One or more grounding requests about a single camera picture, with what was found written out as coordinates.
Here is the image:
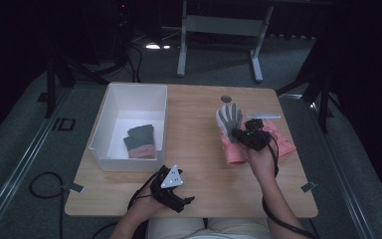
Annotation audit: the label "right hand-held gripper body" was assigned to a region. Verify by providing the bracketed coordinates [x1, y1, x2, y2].
[242, 113, 283, 152]

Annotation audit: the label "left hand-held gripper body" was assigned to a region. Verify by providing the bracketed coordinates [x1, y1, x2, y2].
[149, 164, 185, 204]

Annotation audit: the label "pink padded glove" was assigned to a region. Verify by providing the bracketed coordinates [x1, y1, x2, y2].
[262, 119, 296, 158]
[215, 103, 250, 166]

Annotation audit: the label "grey knit glove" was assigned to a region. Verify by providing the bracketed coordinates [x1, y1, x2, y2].
[122, 123, 157, 159]

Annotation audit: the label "white box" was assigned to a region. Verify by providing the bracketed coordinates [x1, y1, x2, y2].
[89, 83, 169, 173]

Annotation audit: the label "person's right hand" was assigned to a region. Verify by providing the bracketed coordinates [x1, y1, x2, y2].
[248, 145, 279, 183]

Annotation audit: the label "person's left hand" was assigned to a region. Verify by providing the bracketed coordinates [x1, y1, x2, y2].
[130, 187, 165, 218]

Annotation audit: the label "person's light trousers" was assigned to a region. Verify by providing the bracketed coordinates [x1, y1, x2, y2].
[145, 217, 273, 239]

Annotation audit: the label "metal table clamp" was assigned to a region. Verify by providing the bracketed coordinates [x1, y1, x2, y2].
[300, 181, 317, 193]
[63, 182, 85, 194]

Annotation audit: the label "black stand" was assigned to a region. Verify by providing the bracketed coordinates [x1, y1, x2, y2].
[38, 56, 110, 119]
[277, 43, 341, 133]

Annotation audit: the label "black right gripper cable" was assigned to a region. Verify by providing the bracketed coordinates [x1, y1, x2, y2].
[262, 132, 320, 239]

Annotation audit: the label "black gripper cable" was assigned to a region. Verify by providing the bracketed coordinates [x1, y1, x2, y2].
[91, 168, 167, 239]
[262, 132, 320, 239]

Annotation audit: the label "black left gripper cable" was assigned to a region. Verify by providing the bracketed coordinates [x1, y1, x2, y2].
[91, 168, 167, 239]

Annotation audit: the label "metal floor rail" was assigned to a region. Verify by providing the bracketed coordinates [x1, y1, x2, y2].
[278, 94, 376, 239]
[0, 88, 74, 239]

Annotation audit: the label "white table frame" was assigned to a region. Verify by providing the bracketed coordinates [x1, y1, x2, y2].
[177, 0, 275, 84]

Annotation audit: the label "black floor cable loop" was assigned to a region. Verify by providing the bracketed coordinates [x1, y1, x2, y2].
[29, 171, 65, 239]

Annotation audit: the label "black background cables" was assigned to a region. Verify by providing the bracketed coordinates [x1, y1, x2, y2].
[120, 41, 144, 84]

